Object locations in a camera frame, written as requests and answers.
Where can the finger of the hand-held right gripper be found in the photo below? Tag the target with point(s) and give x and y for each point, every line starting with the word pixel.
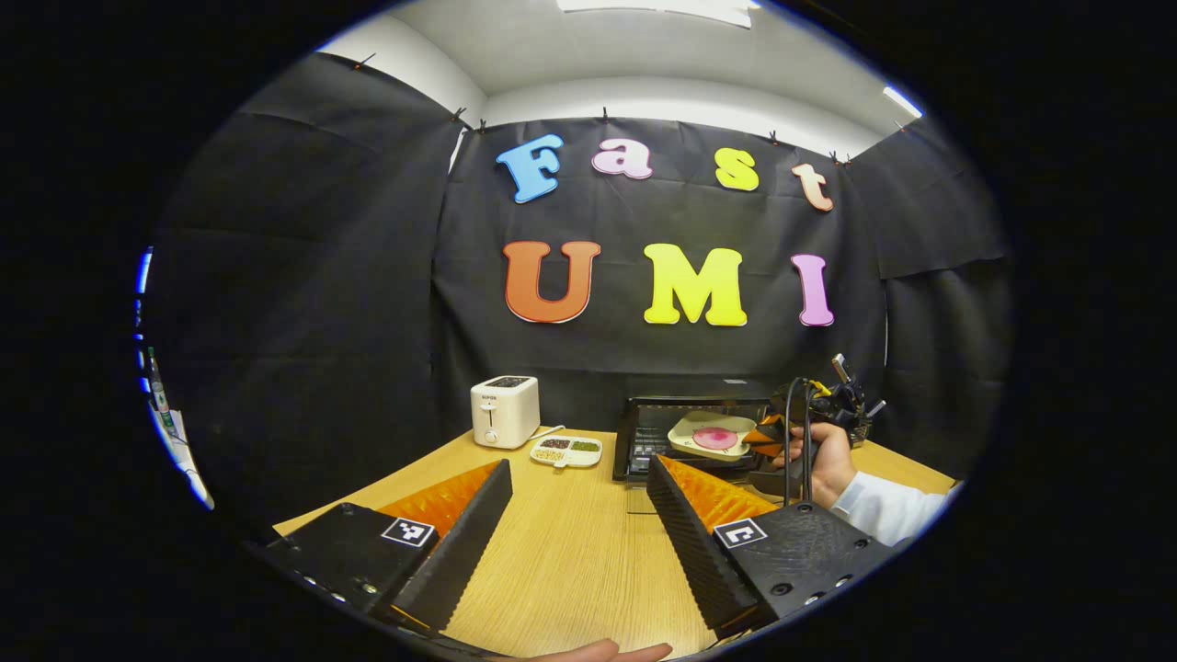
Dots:
pixel 763 434

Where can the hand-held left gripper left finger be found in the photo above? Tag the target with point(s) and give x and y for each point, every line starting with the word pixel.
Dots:
pixel 460 552

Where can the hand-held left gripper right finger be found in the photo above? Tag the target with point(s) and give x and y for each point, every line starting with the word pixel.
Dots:
pixel 703 552

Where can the red meat slice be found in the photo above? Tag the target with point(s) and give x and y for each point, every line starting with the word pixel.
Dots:
pixel 715 439

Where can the cream square food plate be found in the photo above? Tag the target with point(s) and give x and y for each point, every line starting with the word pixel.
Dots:
pixel 685 439

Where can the black electric oven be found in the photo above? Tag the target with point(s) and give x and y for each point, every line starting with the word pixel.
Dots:
pixel 644 441

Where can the white toaster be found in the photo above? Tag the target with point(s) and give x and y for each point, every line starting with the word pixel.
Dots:
pixel 504 414

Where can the white divided seasoning dish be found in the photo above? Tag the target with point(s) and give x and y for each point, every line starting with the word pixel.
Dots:
pixel 565 450

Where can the black backdrop cloth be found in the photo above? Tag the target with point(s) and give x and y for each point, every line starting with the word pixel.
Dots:
pixel 644 349

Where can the ceiling light panel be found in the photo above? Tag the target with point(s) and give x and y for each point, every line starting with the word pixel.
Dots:
pixel 662 9

